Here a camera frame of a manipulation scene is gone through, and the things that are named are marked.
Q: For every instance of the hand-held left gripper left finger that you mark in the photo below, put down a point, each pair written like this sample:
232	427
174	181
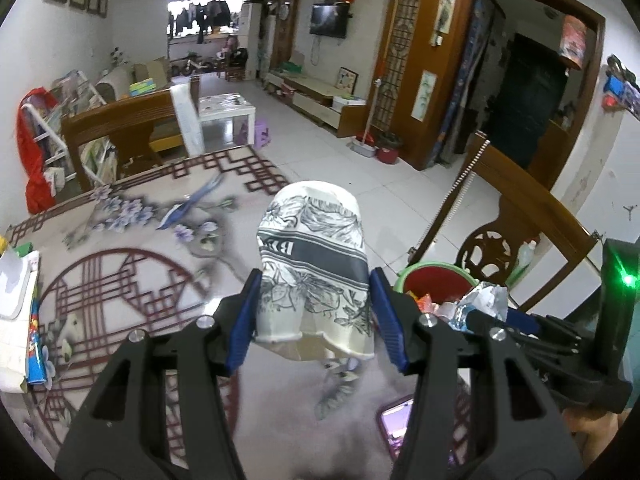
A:
242	320

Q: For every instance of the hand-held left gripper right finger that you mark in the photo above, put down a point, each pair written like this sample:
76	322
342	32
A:
395	330

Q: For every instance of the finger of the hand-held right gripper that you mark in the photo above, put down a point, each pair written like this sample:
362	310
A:
522	326

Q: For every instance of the blue white wrapper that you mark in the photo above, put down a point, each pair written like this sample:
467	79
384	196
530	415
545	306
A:
485	297

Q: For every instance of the green rimmed red trash bin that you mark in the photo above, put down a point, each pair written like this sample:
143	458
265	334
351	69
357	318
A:
435	275

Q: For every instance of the silver snack wrapper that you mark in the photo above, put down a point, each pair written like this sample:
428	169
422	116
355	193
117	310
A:
310	260

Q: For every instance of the person's right hand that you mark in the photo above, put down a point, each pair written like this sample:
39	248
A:
592	435

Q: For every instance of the smartphone with purple case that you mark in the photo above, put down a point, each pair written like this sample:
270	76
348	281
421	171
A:
395	425

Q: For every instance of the carved wooden chair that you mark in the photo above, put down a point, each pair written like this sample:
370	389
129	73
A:
530	195

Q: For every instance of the red bucket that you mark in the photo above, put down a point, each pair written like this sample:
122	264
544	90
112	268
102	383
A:
389	150

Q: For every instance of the purple plastic stool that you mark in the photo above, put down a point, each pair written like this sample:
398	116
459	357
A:
257	135

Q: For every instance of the white plastic roll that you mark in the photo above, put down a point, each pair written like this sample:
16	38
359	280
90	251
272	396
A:
187	120

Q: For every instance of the orange snack wrapper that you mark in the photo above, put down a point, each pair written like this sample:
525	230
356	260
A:
36	340

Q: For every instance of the white coffee table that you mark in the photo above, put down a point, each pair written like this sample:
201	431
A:
225	110

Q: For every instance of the mop with dustpan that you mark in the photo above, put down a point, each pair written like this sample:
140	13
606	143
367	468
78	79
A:
370	110

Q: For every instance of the dark entrance door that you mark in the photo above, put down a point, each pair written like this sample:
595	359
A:
525	100

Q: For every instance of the white plastic stand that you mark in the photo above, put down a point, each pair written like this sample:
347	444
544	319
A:
17	285

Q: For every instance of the white paper sheet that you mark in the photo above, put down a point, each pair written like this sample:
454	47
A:
12	355

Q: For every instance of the low television cabinet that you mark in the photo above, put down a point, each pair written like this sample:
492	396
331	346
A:
310	95

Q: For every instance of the short hanging scroll picture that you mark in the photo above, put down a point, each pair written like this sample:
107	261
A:
424	96

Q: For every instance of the yellow tape roll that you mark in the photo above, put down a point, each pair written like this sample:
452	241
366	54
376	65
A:
3	245

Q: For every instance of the small framed picture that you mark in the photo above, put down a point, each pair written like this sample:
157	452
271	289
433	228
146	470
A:
347	81

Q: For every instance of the colourful toy box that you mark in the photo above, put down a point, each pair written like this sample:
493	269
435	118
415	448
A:
142	86

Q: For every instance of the child's balance bike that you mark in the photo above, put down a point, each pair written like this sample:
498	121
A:
195	67

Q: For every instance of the red cloth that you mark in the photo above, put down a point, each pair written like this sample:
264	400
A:
35	160

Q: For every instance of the wooden lattice partition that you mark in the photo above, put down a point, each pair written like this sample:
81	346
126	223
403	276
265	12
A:
390	60

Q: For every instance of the white drying rack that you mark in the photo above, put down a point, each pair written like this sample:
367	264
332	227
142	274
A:
55	125

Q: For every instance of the white standing air conditioner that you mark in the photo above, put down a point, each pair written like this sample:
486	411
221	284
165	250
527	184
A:
251	40

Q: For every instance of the hanging dark clothes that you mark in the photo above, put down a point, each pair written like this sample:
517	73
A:
200	15

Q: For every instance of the tall hanging scroll picture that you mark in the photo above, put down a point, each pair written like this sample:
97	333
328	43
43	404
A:
445	7

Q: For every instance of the colourful wall hanger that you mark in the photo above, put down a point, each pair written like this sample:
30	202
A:
622	90

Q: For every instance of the red wall calendar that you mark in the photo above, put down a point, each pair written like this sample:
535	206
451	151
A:
572	42

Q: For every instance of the wall mounted television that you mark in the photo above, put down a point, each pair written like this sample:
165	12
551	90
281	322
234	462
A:
328	21

